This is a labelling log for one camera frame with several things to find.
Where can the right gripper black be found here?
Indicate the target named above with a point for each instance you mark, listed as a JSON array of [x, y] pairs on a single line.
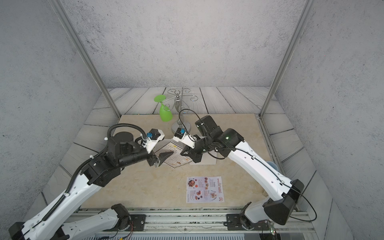
[[192, 154]]

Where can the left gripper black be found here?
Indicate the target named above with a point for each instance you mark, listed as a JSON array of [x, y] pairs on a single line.
[[158, 161]]

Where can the dim sum inn menu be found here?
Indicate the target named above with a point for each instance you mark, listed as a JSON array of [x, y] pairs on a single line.
[[176, 159]]

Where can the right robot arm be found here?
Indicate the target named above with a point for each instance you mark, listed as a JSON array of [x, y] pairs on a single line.
[[283, 192]]

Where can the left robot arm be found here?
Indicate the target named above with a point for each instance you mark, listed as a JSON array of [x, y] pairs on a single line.
[[95, 173]]

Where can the white menu rack right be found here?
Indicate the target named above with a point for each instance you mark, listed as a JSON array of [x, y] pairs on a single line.
[[208, 159]]

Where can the green plastic wine glass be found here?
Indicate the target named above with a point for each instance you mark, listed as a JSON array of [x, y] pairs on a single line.
[[164, 111]]

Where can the pink special menu sheet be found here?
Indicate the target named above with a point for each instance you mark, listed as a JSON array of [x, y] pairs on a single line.
[[204, 190]]

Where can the chrome glass holder stand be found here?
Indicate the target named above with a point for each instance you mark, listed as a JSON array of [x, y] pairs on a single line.
[[179, 106]]

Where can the light blue cup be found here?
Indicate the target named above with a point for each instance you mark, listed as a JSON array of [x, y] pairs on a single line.
[[273, 165]]

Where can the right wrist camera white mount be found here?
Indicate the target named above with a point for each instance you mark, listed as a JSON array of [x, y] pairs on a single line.
[[181, 136]]

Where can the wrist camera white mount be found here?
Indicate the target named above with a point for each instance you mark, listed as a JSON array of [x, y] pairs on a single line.
[[153, 137], [181, 136]]

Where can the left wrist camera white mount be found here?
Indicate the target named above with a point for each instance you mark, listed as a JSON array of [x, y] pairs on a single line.
[[153, 137]]

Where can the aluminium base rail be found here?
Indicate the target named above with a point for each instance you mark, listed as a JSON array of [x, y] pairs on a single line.
[[207, 224]]

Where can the left metal frame post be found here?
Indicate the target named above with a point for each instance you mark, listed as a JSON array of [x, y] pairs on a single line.
[[70, 30]]

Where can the metal frame post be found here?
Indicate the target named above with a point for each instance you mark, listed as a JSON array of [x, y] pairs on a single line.
[[70, 30], [288, 54]]

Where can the right metal frame post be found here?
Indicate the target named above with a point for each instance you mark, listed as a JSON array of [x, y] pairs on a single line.
[[288, 54]]

